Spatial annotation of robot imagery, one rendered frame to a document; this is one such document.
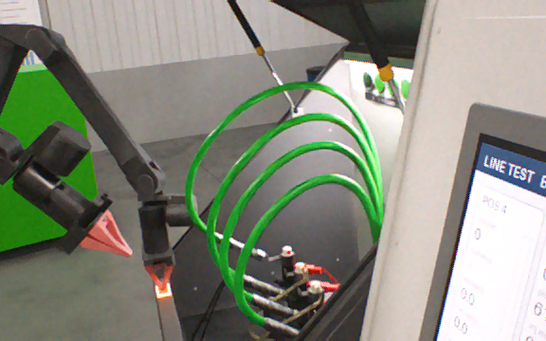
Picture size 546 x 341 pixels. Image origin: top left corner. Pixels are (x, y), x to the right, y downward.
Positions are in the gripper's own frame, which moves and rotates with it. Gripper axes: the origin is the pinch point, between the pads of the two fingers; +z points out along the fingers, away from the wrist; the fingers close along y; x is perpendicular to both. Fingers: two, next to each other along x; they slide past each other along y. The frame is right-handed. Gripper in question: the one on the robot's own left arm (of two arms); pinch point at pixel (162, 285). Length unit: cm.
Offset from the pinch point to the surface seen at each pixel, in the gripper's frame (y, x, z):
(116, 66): 631, 1, -3
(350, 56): 1, -49, -47
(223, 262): -38.8, -8.8, -20.9
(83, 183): 302, 38, 55
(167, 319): -12.3, 0.3, 1.8
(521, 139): -79, -30, -46
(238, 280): -47, -9, -21
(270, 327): -47, -14, -13
